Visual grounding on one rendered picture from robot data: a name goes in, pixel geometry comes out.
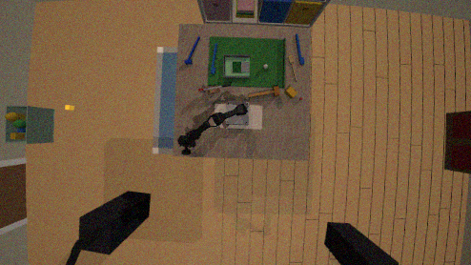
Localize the yellow cube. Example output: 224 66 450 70
285 87 297 98

